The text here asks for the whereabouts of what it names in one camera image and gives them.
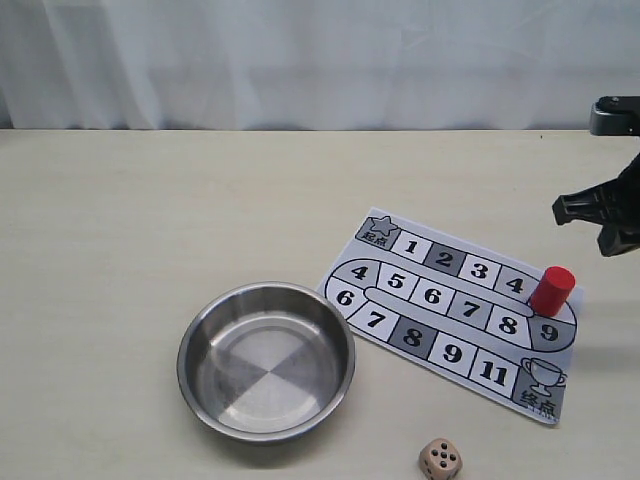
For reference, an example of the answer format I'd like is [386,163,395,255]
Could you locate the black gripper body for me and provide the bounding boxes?
[615,155,639,235]

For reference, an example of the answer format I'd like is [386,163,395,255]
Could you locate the red cylinder game piece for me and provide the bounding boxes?
[529,265,576,317]

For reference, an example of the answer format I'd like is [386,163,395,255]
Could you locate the wooden die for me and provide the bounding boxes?
[418,438,463,480]

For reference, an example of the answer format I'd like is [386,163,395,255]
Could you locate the numbered paper game board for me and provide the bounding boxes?
[319,208,584,425]

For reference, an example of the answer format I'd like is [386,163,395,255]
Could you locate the stainless steel bowl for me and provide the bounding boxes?
[176,282,356,445]

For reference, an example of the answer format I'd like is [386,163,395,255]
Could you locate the white curtain backdrop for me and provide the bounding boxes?
[1,1,639,130]

